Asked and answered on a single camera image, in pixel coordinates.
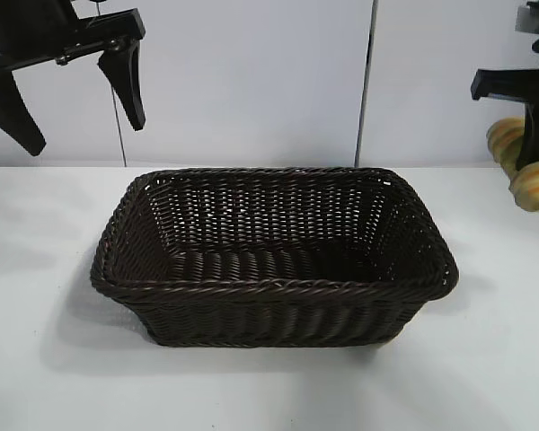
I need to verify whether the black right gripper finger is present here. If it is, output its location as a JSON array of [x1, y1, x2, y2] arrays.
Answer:
[[515, 102, 539, 172]]

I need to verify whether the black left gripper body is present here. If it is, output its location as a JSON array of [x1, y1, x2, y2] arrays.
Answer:
[[0, 0, 146, 81]]

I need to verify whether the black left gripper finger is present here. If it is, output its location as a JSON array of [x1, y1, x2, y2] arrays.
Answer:
[[0, 70, 48, 157], [96, 39, 147, 132]]

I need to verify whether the long striped bread roll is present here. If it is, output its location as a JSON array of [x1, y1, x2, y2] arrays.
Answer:
[[485, 117, 539, 213]]

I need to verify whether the dark brown wicker basket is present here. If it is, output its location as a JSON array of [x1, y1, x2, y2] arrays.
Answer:
[[90, 166, 459, 349]]

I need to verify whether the grey metal wall strip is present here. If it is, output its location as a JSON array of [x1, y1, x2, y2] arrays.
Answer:
[[352, 0, 384, 169]]

